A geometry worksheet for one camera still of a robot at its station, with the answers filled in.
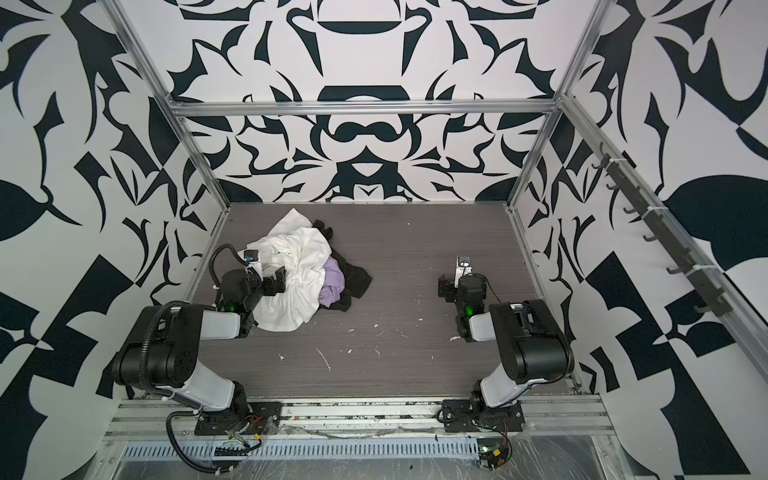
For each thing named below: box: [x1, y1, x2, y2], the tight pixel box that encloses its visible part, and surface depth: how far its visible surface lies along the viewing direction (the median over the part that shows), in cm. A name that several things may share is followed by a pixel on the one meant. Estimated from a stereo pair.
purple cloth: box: [318, 256, 346, 308], surface depth 93 cm
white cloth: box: [238, 208, 332, 332], surface depth 93 cm
